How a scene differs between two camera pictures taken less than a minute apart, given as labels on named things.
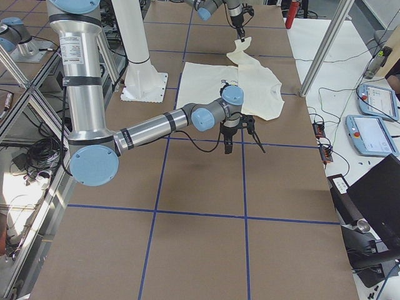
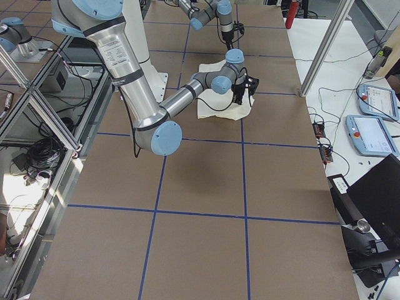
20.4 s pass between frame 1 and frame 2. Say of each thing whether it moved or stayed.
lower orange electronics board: stayed
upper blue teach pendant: stayed
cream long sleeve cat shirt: moved
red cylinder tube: stayed
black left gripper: moved
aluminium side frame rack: stayed
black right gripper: moved
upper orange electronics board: stayed
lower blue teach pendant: stayed
